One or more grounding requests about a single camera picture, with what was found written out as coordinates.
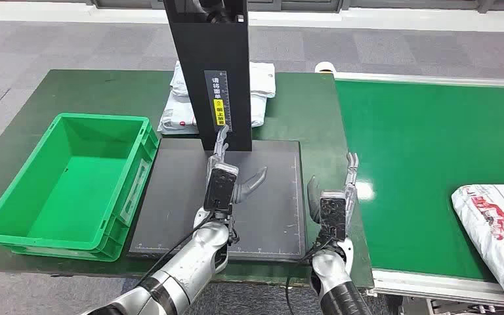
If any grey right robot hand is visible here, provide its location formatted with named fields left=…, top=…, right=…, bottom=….
left=306, top=152, right=360, bottom=229

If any black inbound scanner machine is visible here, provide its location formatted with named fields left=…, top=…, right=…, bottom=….
left=128, top=0, right=308, bottom=263

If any green plastic crate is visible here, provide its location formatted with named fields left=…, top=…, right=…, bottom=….
left=0, top=113, right=161, bottom=263

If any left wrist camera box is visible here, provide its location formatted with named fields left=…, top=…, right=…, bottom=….
left=203, top=163, right=240, bottom=215

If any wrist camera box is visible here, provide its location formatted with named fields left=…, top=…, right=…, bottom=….
left=203, top=163, right=240, bottom=215
left=320, top=191, right=348, bottom=243

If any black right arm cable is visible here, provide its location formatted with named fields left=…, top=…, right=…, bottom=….
left=285, top=241, right=329, bottom=315

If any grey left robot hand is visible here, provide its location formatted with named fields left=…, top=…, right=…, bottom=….
left=207, top=125, right=268, bottom=205

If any white parcel red black print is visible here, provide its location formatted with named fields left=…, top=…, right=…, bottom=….
left=451, top=184, right=504, bottom=305

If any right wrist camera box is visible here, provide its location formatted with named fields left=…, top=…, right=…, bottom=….
left=320, top=191, right=348, bottom=243

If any ruler label with yellow sticker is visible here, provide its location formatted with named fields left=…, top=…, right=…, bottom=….
left=204, top=69, right=233, bottom=133

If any green conveyor belt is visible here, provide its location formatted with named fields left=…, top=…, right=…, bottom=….
left=314, top=61, right=504, bottom=315

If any small white folded parcel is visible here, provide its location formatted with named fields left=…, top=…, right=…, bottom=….
left=171, top=60, right=277, bottom=98

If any large white flat parcel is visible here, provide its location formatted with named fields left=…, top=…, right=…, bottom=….
left=157, top=89, right=268, bottom=136

